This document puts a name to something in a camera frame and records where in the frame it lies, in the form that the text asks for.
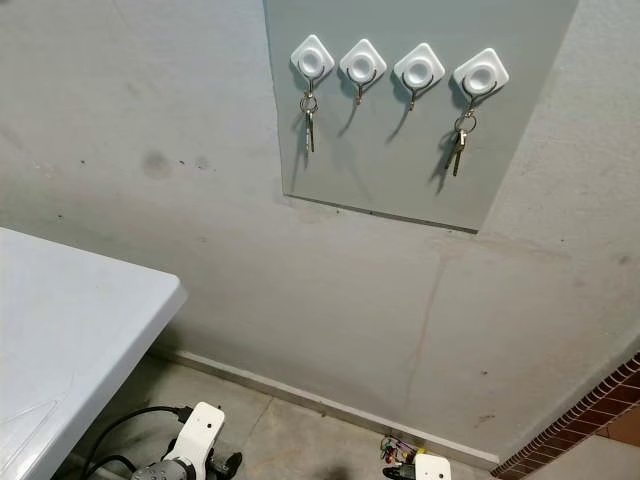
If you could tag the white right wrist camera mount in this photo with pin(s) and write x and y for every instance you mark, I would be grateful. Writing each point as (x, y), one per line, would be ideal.
(433, 468)

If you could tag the white square wall hook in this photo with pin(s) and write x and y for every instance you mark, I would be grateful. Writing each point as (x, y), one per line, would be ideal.
(419, 68)
(480, 73)
(312, 60)
(362, 63)

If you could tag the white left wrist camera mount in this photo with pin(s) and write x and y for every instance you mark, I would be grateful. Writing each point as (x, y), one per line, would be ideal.
(202, 432)

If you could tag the white folding table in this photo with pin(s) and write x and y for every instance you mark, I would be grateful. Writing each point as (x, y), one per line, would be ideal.
(80, 340)

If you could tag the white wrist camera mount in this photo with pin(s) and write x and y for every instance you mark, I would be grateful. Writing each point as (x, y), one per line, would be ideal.
(433, 468)
(202, 432)

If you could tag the red brick ledge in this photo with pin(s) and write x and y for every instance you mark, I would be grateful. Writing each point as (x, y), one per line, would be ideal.
(580, 410)

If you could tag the grey wall board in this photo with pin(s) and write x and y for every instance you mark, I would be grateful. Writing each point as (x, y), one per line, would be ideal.
(380, 160)

